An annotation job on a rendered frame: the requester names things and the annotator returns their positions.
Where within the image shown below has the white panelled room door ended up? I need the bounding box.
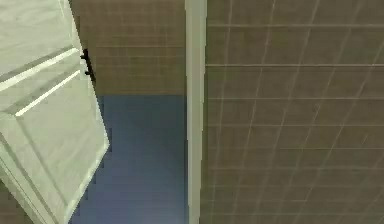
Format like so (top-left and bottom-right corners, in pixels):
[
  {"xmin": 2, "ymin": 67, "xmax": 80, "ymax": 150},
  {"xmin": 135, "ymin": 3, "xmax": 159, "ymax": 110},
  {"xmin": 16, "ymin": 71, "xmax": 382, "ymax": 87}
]
[{"xmin": 0, "ymin": 0, "xmax": 111, "ymax": 224}]

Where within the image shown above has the black door handle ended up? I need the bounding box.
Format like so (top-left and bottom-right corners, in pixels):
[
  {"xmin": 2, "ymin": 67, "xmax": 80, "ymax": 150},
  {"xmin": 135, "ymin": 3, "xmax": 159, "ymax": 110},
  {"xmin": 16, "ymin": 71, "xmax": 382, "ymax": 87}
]
[{"xmin": 80, "ymin": 48, "xmax": 97, "ymax": 83}]

